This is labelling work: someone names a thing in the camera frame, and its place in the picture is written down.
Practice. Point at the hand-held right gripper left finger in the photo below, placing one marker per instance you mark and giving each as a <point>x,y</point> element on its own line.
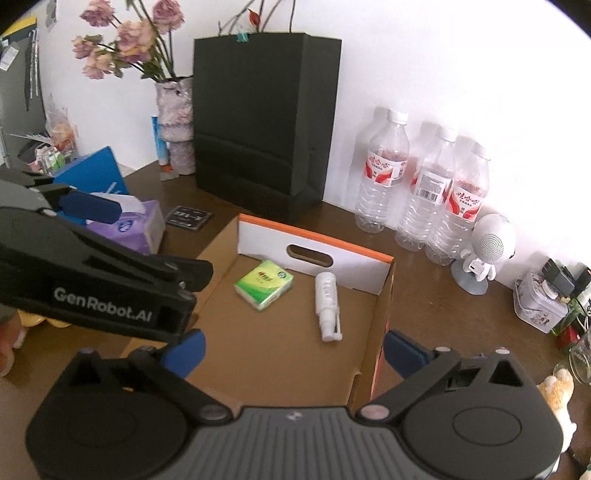
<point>190,354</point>

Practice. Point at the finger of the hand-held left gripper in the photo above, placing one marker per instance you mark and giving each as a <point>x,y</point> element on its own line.
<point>94,208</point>
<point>184,272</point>

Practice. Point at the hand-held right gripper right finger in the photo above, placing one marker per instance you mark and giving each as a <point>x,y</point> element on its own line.
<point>400,354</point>

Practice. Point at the brown wooden desktop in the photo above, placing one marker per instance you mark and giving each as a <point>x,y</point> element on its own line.
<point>443,323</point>

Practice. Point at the person's left hand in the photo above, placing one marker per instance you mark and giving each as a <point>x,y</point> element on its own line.
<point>8,344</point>

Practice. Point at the blue cardboard box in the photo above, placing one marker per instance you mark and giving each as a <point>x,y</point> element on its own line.
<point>94,173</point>

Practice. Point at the yellow plush toy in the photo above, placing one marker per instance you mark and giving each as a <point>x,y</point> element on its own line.
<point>44,318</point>

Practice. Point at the purple tissue box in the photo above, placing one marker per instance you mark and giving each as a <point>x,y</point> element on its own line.
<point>134,226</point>

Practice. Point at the black square coaster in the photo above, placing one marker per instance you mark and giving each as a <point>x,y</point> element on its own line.
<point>188,217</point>

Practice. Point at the clear plastic organiser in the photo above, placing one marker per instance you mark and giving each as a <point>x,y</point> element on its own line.
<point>60,138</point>

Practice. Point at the green tissue pack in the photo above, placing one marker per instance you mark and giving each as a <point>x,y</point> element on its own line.
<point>264,285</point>

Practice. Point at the white spray bottle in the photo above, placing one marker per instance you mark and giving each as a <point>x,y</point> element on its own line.
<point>326,304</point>

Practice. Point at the blue and white tube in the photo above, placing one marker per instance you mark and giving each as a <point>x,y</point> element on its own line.
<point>159,141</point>

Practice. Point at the open cardboard box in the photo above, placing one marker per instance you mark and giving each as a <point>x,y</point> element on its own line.
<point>286,341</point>

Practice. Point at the patterned flower vase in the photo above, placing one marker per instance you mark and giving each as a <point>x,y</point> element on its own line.
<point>175,120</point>

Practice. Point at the white robot-shaped speaker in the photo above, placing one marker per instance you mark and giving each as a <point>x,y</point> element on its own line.
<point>489,244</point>

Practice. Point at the printed tin box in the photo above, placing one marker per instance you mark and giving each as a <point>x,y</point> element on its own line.
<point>538,300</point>

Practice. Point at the grey cabinet with stickers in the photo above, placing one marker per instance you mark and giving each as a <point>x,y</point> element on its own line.
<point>18,78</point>

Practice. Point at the clear water bottle red label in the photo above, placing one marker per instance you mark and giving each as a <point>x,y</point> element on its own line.
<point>461,207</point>
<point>427,194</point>
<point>382,175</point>

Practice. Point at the tan plush toy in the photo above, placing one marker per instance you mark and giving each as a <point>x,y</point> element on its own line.
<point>556,387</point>

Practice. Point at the black paper bag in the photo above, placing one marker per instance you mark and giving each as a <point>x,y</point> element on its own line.
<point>263,124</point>

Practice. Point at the dried pink flowers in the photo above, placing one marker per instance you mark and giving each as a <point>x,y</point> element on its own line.
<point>129,37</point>

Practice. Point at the black power adapter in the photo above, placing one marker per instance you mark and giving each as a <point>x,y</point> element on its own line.
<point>558,277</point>

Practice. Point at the clear glass cup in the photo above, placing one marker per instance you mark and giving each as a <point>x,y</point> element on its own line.
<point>582,357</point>

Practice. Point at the teal binder clip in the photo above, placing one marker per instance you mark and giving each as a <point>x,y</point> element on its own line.
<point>241,35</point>

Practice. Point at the red artificial flower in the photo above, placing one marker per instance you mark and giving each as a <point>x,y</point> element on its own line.
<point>254,17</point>

